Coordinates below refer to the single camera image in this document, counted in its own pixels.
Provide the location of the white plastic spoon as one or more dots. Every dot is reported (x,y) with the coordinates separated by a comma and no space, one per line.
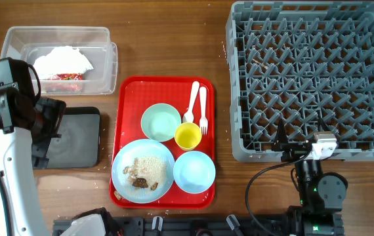
(188,117)

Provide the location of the mint green bowl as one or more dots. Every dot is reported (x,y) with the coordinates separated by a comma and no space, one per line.
(160,121)

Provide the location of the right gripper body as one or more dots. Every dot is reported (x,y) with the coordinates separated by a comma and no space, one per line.
(296,153)

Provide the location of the small light blue bowl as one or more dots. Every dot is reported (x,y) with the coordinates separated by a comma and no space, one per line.
(194,172)

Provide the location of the yellow plastic cup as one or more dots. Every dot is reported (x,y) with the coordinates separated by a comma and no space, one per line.
(188,136)

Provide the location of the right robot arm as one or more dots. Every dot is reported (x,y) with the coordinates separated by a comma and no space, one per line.
(321,194)

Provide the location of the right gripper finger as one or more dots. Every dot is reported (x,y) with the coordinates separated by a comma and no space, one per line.
(281,142)
(322,127)

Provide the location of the food scrap on tray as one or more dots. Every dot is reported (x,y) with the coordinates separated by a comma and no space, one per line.
(117,195)

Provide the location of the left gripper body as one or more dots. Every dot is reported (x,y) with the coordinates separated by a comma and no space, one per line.
(50,113)

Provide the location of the grey dishwasher rack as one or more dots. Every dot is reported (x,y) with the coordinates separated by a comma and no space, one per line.
(298,61)

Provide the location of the clear plastic waste bin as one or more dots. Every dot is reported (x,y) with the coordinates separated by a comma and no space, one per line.
(28,43)

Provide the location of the large light blue plate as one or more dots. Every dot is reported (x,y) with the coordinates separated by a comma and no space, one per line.
(126,156)

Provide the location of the white plastic fork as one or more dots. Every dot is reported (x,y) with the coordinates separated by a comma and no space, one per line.
(203,122)

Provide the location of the red candy wrapper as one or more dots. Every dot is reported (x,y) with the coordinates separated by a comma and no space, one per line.
(64,82)

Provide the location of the red plastic serving tray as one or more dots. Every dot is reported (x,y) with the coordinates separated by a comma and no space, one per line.
(137,93)

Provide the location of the black rectangular tray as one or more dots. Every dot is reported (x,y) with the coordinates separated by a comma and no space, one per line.
(78,146)

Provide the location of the white paper napkin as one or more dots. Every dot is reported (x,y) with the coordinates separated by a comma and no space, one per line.
(60,61)

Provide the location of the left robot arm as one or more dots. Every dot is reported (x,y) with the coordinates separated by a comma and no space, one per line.
(28,122)

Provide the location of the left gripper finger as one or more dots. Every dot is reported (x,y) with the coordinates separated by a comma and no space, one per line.
(39,155)
(55,135)

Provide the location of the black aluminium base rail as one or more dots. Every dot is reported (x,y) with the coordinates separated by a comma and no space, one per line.
(229,226)

